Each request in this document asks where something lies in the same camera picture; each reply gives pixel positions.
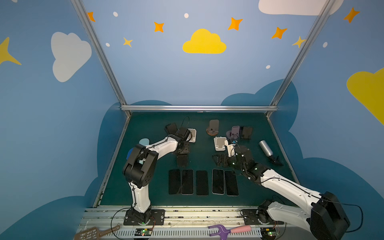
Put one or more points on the black folding phone stand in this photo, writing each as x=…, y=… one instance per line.
x=171, y=129

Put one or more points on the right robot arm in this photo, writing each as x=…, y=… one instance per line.
x=320, y=214

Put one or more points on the brown perforated toy spatula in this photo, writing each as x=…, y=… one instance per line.
x=94, y=233

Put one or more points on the purple round phone stand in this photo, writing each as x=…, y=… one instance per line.
x=234, y=133

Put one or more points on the round wooden phone stand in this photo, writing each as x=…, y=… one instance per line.
x=213, y=128

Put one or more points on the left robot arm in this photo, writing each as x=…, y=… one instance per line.
x=140, y=168

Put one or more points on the silver screwdriver tool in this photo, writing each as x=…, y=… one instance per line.
x=270, y=154

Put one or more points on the white framed phone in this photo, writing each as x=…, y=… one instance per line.
x=218, y=182

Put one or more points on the white phone stand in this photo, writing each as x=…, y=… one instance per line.
x=192, y=136
x=220, y=143

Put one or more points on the white phone stand front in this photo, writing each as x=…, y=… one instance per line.
x=220, y=143

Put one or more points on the black phone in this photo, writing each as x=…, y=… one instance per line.
x=202, y=184
x=182, y=160
x=174, y=182

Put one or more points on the light blue toy shovel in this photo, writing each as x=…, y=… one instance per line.
x=144, y=142

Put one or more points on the small black phone stand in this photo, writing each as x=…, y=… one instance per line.
x=246, y=132

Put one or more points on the purple phone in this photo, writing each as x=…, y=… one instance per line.
x=187, y=182

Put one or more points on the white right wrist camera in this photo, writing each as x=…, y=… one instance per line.
x=231, y=147

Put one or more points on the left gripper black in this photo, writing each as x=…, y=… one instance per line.
x=182, y=151

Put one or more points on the aluminium frame rail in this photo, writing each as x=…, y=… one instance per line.
x=158, y=108

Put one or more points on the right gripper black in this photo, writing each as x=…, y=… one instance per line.
x=227, y=159

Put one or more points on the purple pink toy fork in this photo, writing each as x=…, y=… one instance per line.
x=224, y=232

